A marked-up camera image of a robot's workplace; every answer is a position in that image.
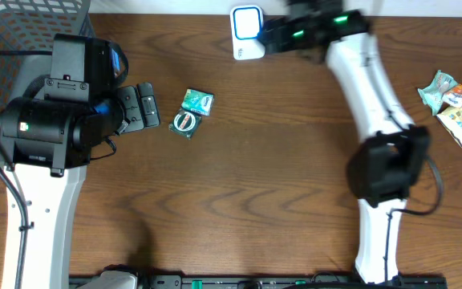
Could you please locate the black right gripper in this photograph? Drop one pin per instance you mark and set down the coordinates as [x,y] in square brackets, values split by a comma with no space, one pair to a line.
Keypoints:
[270,33]

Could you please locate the teal small packet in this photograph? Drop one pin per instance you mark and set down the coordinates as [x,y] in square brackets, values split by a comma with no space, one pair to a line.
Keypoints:
[433,94]

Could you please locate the white barcode scanner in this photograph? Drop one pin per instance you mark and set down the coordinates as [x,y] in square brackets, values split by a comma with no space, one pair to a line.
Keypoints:
[246,23]

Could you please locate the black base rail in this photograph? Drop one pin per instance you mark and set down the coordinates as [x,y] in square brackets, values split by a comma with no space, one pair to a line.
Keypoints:
[178,282]

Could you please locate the orange small box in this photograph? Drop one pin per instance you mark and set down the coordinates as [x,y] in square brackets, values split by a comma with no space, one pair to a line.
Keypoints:
[453,97]

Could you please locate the grey plastic mesh basket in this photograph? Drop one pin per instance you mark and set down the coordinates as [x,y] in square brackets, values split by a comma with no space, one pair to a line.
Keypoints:
[32,25]

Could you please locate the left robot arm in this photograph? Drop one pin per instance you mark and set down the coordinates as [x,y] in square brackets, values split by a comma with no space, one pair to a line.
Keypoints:
[46,139]

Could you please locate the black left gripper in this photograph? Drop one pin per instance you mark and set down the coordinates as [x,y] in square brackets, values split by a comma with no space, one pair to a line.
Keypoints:
[131,108]

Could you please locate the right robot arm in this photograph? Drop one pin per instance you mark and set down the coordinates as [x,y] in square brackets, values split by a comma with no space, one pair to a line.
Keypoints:
[392,149]

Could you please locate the teal tissue pack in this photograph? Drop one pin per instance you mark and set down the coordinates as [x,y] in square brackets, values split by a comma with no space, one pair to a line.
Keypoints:
[199,102]

